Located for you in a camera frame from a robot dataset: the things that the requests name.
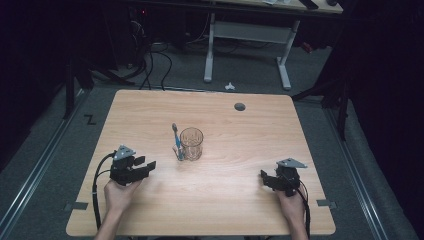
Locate black metal stand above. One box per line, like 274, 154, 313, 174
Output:
291, 74, 352, 141
62, 54, 136, 120

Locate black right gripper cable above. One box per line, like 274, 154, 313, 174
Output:
297, 179, 312, 240

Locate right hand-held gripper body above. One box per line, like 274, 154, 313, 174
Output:
275, 157, 308, 198

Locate black floor cables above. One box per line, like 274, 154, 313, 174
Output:
124, 19, 174, 92

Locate person's right hand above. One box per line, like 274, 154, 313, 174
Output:
275, 188, 307, 227

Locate clear glass mug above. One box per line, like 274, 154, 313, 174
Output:
172, 126, 205, 162

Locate person's left hand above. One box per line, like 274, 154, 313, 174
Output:
103, 179, 143, 215

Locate desk with white legs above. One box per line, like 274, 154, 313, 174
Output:
203, 0, 344, 91

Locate grey tape strip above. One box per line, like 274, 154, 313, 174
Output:
63, 201, 89, 212
316, 198, 338, 210

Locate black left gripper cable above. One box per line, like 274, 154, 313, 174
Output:
91, 151, 116, 231

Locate blue toothbrush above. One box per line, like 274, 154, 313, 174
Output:
171, 122, 185, 162

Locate metal floor rail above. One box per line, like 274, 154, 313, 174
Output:
324, 106, 389, 240
0, 89, 88, 232

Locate black computer tower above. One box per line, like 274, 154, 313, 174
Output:
128, 5, 152, 69

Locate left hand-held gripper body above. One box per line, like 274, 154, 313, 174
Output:
109, 144, 137, 187

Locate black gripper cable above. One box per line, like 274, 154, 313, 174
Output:
297, 179, 312, 240
91, 151, 116, 231

